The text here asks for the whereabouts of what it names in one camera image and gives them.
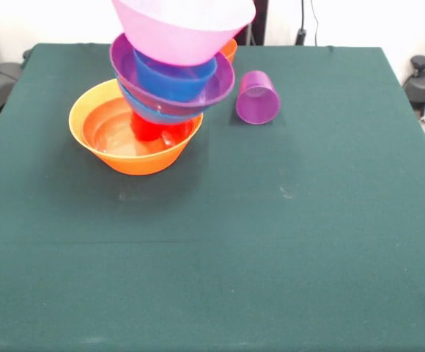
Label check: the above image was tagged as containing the large orange bowl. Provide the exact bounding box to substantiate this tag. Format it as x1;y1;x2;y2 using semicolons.
68;78;204;176

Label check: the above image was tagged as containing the large blue bowl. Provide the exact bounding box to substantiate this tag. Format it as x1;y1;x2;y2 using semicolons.
115;75;204;125

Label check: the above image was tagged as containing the red cup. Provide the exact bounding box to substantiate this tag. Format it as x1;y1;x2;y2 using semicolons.
130;111;163;143

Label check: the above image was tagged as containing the purple cup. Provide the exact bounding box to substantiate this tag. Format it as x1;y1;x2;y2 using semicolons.
235;70;281;126

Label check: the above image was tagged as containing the wide purple bowl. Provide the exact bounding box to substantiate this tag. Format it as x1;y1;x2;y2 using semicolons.
108;32;235;117

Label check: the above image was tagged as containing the small blue bowl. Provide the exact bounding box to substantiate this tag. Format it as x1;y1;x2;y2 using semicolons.
133;49;218;103

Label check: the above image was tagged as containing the wide red-orange bowl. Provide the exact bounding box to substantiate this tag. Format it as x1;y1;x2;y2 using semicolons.
81;97;195;158

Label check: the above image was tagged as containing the small red-orange bowl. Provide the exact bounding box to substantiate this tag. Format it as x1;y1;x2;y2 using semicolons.
219;38;238;64

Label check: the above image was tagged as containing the large pink bowl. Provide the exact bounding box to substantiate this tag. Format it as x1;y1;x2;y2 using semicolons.
110;0;257;67

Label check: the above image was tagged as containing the dark green table cloth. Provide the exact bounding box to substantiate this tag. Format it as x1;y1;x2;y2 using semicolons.
0;43;425;352

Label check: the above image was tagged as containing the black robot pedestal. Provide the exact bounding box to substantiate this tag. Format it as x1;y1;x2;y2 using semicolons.
234;0;269;46

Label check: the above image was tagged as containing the black plug with cable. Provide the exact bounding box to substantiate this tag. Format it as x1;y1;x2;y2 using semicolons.
295;0;319;45

